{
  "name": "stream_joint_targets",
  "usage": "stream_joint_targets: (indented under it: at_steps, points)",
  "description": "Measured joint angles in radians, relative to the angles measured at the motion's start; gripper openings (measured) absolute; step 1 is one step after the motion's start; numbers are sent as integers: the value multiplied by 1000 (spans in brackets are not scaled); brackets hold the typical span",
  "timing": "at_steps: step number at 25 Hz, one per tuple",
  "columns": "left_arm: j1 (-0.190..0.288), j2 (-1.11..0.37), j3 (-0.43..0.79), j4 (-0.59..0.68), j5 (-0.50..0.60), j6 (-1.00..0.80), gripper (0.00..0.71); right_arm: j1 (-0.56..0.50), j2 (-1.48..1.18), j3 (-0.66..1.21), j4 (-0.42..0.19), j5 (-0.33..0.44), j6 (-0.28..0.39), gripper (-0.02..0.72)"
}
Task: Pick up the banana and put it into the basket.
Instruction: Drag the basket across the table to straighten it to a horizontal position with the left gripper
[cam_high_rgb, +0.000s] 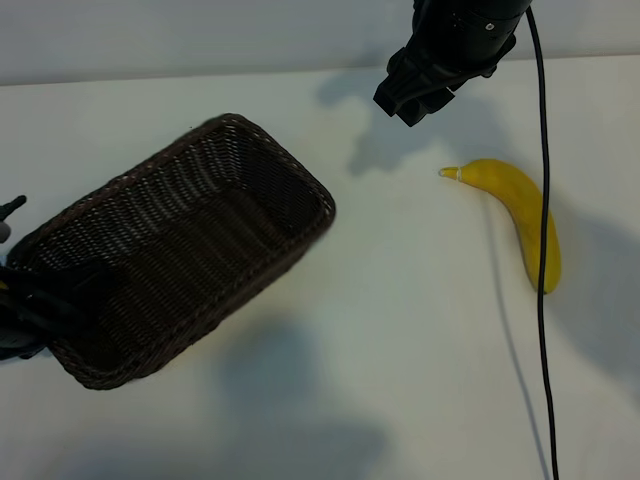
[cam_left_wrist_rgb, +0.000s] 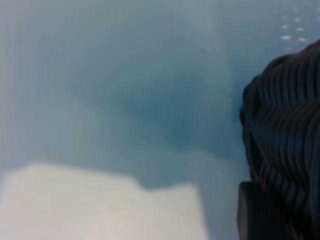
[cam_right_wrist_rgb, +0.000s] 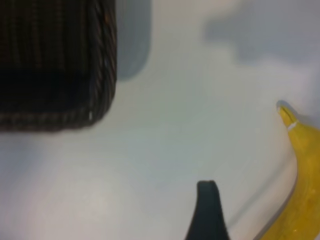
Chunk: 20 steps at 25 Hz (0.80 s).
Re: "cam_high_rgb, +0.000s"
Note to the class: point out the dark brown woven basket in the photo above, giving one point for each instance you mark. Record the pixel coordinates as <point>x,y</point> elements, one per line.
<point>200,225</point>

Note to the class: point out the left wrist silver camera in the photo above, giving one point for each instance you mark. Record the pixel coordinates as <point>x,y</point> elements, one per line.
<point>12,206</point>

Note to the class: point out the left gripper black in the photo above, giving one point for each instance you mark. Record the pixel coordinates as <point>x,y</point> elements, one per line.
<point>20,305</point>

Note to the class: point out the yellow banana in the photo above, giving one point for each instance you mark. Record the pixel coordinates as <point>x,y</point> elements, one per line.
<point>520,200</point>

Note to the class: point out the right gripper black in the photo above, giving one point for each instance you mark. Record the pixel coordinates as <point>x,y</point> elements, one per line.
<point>465,35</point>

